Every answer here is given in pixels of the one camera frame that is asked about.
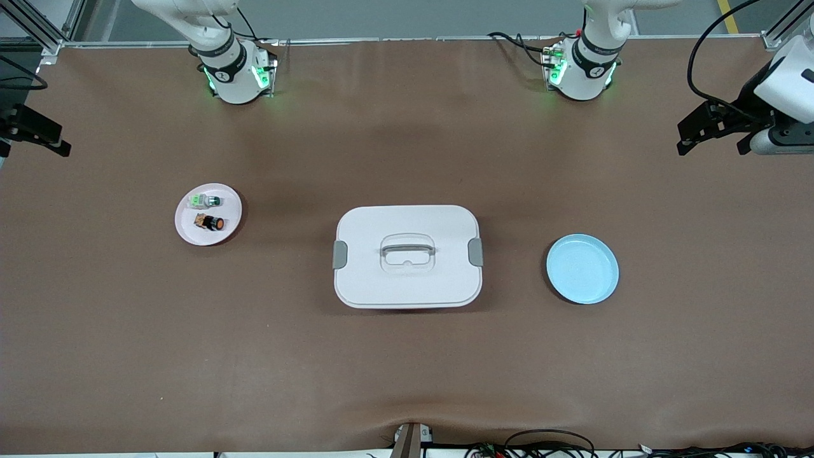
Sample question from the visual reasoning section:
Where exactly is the light blue round plate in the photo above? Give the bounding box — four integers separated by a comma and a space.
546, 233, 620, 305

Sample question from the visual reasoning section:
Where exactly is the pink round plate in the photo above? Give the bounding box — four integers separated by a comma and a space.
174, 183, 243, 247

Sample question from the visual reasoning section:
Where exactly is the white lidded storage box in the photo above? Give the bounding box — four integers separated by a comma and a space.
333, 204, 484, 310

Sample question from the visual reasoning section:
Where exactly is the brown table mat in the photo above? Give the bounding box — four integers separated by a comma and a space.
0, 35, 814, 455

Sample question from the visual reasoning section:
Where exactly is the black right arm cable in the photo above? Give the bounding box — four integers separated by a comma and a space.
0, 54, 49, 90

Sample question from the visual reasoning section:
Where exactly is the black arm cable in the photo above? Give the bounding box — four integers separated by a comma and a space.
687, 0, 764, 116
0, 54, 49, 90

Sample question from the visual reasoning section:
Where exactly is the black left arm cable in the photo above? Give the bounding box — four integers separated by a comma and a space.
687, 0, 764, 116

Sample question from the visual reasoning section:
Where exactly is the aluminium frame profile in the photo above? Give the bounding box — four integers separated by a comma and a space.
0, 0, 86, 64
763, 0, 803, 50

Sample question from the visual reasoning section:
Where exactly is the black base cable bundle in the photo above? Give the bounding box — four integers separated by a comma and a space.
234, 6, 280, 46
488, 31, 555, 68

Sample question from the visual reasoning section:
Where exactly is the silver table edge rail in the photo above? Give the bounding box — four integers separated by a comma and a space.
60, 36, 764, 49

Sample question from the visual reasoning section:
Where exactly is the grey box lid handle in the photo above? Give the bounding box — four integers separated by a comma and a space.
380, 242, 436, 258

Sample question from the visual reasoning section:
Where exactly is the black looped cable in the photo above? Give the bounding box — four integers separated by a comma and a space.
504, 429, 597, 458

